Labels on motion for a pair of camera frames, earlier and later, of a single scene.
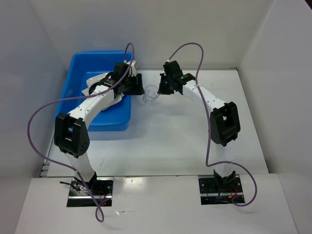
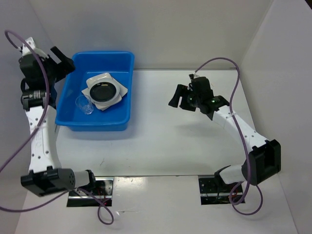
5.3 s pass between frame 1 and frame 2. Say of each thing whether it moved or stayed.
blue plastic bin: stayed
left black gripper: moved
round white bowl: moved
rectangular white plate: stayed
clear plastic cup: moved
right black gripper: moved
